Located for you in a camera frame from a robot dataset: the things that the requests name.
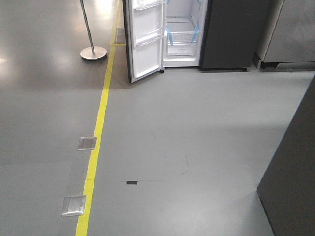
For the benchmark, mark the grey kitchen island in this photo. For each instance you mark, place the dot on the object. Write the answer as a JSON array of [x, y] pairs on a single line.
[[287, 188]]

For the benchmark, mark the grey side-by-side fridge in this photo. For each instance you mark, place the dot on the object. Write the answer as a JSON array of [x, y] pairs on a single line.
[[213, 34]]

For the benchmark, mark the dark floor sign mat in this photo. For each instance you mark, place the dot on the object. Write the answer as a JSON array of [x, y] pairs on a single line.
[[120, 36]]

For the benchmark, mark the metal floor stand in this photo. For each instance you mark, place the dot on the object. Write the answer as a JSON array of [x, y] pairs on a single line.
[[92, 52]]

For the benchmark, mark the silver floor socket plate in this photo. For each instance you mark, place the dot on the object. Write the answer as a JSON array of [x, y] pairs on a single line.
[[87, 143]]

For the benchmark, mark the white fridge door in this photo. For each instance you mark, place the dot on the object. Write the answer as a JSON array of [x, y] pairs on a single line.
[[145, 26]]

